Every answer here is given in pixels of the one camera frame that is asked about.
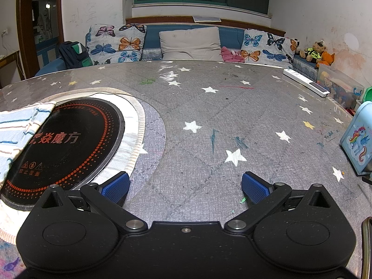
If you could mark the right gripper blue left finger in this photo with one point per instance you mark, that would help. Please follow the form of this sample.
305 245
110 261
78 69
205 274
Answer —
107 200

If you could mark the white remote control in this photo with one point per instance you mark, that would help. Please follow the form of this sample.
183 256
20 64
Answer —
308 83

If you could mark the orange plush toy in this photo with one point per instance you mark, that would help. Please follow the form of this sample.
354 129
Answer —
326 59

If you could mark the brown wooden door frame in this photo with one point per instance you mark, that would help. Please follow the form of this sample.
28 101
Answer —
40 33

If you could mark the plain grey pillow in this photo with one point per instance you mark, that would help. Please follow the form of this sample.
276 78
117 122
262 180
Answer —
191 44

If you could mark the grey star pattern table cover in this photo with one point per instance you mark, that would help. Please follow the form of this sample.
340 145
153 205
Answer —
193 128

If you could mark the blue pony storage bag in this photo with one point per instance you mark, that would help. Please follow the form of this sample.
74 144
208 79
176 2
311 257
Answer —
356 141

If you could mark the dark backpack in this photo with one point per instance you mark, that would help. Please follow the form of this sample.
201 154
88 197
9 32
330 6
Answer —
75 55

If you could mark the book on sofa ledge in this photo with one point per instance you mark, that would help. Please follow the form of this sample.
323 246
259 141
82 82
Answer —
203 19

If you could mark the clear plastic storage box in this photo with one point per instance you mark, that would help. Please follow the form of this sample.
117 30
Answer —
342 88

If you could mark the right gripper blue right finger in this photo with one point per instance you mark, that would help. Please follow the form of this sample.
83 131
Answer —
266 198

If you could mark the green plastic bowl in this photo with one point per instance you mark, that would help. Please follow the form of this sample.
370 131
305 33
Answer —
367 95

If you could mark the butterfly pillow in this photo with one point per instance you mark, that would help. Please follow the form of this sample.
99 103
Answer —
108 44
265 48

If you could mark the blue white striped shirt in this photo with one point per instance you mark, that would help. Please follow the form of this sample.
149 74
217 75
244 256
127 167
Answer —
17 128

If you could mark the black round induction cooktop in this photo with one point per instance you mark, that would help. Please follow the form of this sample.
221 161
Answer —
72 146

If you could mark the right butterfly pillow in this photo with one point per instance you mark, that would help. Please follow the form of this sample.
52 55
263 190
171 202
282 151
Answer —
265 48

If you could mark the brown wooden side table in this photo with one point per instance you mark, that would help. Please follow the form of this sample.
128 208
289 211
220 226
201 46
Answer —
11 69

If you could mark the blue sofa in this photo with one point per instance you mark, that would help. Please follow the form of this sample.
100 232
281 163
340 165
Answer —
231 38

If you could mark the metal chair frame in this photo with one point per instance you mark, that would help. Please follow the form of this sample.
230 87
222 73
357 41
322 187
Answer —
366 248

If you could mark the left butterfly pillow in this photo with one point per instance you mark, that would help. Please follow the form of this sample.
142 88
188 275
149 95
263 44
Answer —
108 44

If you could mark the teddy bear toy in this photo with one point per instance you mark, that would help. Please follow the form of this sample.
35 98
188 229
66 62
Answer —
314 53

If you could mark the pink cloth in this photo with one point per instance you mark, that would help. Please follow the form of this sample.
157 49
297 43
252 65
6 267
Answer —
229 55

